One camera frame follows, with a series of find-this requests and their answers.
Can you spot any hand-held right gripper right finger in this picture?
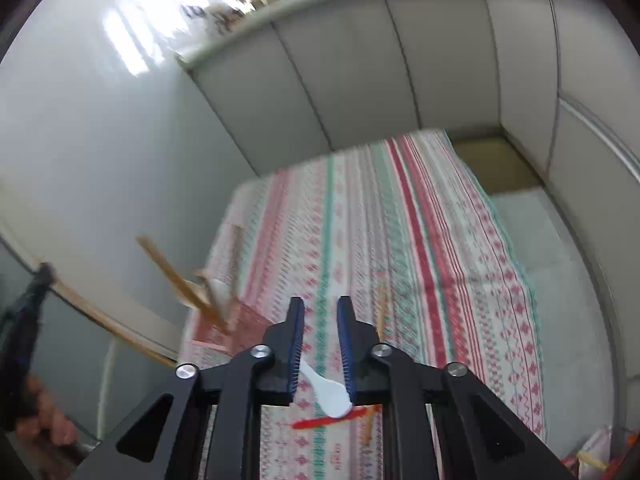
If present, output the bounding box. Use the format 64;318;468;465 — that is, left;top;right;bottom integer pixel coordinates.
336;296;576;480

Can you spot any pink perforated basket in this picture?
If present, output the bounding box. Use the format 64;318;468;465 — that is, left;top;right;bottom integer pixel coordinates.
180;300;273;362

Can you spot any wooden chopstick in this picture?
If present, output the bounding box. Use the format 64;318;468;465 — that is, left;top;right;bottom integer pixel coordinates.
192;269;221;322
136;235;224;329
50;277;177;367
360;280;390;447

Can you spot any white rice paddle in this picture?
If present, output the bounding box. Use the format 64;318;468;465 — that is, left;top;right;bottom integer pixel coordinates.
299;359;353;419
207;277;237;333

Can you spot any patterned red green tablecloth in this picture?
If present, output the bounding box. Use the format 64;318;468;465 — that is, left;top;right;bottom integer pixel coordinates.
180;129;547;480

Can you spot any pale pink packet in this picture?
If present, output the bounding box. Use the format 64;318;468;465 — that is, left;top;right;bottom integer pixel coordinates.
575;426;615;468

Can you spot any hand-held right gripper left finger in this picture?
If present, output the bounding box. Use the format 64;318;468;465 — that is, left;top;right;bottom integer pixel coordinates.
75;296;306;480

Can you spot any person's left hand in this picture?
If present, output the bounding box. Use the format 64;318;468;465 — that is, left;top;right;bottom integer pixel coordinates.
17;375;77;447

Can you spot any red plastic spoon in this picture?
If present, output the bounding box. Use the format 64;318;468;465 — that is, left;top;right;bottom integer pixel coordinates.
292;406;371;431

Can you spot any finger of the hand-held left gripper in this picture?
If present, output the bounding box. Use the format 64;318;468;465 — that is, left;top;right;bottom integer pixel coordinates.
26;261;55;307

